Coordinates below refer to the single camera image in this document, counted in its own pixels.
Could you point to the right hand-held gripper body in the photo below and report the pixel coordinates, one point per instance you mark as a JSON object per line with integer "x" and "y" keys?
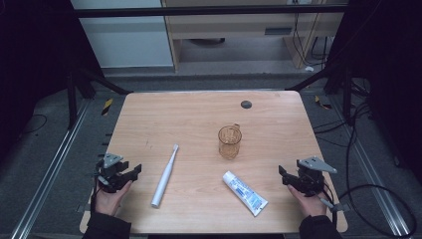
{"x": 310, "y": 177}

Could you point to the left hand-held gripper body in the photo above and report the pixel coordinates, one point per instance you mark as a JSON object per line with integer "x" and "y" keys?
{"x": 111, "y": 172}

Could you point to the white electric toothbrush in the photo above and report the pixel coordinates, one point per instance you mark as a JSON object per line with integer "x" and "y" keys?
{"x": 164, "y": 179}

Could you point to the white blue toothpaste tube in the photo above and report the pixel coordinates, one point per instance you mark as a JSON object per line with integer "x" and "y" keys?
{"x": 245, "y": 194}

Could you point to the clear amber cup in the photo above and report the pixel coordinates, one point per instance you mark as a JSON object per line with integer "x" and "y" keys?
{"x": 229, "y": 142}

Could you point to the person's right hand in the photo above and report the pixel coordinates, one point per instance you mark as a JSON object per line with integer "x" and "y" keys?
{"x": 310, "y": 204}

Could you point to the person's left hand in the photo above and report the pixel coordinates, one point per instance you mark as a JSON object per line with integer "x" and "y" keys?
{"x": 111, "y": 200}

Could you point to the grey tape strip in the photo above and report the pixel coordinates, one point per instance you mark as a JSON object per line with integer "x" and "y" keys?
{"x": 343, "y": 207}
{"x": 83, "y": 208}

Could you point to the yellow black tape strip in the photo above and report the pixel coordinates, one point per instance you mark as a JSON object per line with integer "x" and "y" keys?
{"x": 322, "y": 103}
{"x": 107, "y": 106}

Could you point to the grey round table grommet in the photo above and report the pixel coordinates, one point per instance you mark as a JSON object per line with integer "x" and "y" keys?
{"x": 246, "y": 104}

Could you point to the black metal stand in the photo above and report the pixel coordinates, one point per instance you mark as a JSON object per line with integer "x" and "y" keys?
{"x": 71, "y": 99}
{"x": 346, "y": 96}

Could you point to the small white floor object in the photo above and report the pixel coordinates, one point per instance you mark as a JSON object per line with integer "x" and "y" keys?
{"x": 309, "y": 68}

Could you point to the white cabinet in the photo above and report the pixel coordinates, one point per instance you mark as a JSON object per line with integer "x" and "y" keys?
{"x": 126, "y": 40}

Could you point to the black curtain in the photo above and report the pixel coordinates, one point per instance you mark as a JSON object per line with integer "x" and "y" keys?
{"x": 391, "y": 66}
{"x": 33, "y": 66}

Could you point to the light wooden desk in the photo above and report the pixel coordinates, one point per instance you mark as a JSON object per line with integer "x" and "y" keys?
{"x": 232, "y": 25}

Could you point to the black horizontal bar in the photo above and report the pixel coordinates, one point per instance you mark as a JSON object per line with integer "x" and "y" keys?
{"x": 199, "y": 11}

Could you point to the aluminium floor rail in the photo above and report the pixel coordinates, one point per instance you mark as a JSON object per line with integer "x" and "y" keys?
{"x": 371, "y": 172}
{"x": 49, "y": 169}

